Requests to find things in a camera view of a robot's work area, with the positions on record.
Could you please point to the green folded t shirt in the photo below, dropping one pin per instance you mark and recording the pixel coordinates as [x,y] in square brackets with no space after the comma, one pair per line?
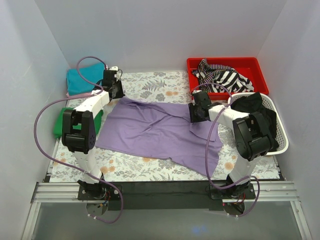
[57,129]

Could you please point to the floral patterned table cloth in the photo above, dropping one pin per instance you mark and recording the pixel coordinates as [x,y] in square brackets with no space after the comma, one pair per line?
[167,87]

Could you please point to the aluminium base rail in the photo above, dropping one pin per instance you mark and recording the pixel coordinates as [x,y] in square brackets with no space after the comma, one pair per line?
[166,210]

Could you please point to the black white striped shirt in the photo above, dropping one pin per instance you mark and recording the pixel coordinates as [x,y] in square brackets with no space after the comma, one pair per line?
[223,75]

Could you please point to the red plastic bin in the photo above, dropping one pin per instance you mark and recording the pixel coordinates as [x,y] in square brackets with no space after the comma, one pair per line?
[247,66]

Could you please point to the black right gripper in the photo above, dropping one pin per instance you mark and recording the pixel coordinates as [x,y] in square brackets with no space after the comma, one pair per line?
[193,113]

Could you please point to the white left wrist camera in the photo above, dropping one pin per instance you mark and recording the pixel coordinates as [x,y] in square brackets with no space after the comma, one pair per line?
[113,68]

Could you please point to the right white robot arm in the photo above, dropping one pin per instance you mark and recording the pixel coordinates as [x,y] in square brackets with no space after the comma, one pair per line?
[241,174]

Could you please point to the lilac purple t shirt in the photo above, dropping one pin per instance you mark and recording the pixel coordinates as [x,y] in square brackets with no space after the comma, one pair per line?
[161,131]

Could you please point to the black garment in basket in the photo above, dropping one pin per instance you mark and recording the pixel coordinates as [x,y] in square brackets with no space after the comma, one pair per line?
[254,103]

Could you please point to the pink folded t shirt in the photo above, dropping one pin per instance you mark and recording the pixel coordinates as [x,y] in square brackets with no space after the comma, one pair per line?
[80,95]

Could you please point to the white perforated laundry basket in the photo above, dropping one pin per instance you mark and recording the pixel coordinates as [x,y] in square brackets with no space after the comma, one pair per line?
[280,135]

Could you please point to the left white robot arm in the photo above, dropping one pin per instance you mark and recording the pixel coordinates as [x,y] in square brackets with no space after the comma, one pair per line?
[78,127]

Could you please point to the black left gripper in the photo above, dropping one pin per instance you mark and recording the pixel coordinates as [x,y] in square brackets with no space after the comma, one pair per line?
[118,90]

